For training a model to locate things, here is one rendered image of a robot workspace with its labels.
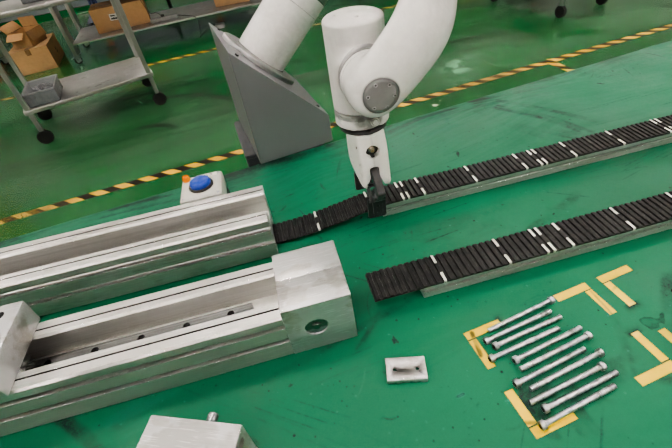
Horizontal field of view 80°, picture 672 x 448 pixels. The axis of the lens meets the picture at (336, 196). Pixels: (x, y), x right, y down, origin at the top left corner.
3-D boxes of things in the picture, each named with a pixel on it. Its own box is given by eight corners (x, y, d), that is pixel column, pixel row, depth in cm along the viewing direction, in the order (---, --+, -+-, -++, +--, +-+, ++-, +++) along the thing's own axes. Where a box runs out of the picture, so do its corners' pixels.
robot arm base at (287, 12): (219, 29, 98) (259, -41, 93) (284, 72, 107) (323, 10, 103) (224, 44, 82) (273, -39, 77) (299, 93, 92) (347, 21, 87)
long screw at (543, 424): (542, 432, 44) (544, 429, 43) (535, 424, 45) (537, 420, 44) (617, 391, 46) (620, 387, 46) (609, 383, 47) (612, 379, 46)
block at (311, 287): (337, 270, 65) (329, 228, 59) (357, 336, 56) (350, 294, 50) (283, 285, 64) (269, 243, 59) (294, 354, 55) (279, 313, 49)
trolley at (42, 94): (154, 83, 364) (99, -45, 301) (168, 102, 325) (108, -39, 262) (29, 123, 329) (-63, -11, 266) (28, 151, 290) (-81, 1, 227)
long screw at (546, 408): (545, 415, 45) (547, 411, 44) (538, 407, 46) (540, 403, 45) (619, 378, 47) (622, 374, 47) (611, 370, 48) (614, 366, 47)
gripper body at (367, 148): (396, 124, 59) (398, 185, 66) (375, 97, 67) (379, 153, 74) (346, 136, 58) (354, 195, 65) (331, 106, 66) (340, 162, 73)
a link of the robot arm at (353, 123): (397, 110, 58) (398, 128, 60) (378, 86, 65) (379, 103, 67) (341, 122, 57) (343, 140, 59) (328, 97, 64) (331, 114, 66)
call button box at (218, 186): (230, 192, 86) (221, 168, 82) (231, 221, 78) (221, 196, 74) (192, 201, 85) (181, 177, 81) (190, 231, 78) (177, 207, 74)
